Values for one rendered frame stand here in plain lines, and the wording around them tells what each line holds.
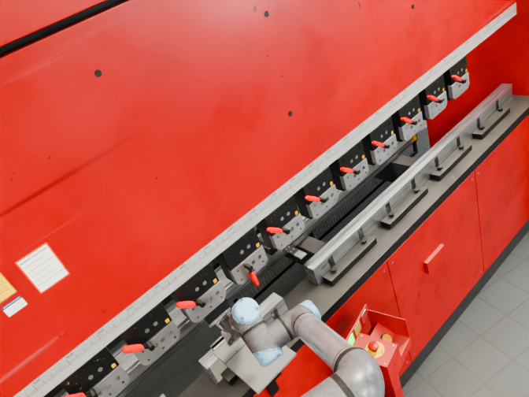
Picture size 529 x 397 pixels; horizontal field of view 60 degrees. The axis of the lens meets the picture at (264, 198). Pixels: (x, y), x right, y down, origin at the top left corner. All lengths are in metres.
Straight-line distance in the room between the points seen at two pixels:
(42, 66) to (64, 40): 0.08
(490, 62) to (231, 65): 1.93
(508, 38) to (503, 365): 1.73
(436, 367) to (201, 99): 1.92
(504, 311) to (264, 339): 1.84
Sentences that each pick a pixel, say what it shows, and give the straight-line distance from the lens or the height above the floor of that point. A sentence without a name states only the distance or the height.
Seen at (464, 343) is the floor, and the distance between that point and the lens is 2.79.
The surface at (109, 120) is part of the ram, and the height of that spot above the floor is 1.90.
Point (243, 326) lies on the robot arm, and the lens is 1.35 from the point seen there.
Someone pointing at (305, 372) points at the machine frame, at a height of 0.70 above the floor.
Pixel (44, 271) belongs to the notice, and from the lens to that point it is 1.32.
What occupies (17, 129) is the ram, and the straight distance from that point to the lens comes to 1.21.
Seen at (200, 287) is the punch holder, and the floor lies 1.28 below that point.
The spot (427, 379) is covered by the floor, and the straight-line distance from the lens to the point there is 2.67.
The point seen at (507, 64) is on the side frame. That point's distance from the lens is 3.02.
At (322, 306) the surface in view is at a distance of 1.88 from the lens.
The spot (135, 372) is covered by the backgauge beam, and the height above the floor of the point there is 0.95.
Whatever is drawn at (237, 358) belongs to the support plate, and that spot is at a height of 1.00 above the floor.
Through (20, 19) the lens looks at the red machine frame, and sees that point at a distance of 1.19.
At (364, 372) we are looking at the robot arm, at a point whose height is 1.40.
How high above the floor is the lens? 2.23
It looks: 31 degrees down
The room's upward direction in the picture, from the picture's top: 22 degrees counter-clockwise
